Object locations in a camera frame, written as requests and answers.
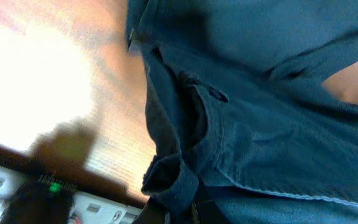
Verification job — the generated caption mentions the navy blue shorts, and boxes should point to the navy blue shorts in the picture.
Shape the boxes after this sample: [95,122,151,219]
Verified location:
[126,0,358,223]

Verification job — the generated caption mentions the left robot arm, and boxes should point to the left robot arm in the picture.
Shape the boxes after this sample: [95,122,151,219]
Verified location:
[0,180,229,224]

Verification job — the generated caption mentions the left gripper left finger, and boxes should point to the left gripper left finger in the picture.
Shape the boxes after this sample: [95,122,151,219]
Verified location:
[132,198,171,224]

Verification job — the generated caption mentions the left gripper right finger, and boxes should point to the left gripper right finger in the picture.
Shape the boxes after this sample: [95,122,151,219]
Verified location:
[191,181,231,224]

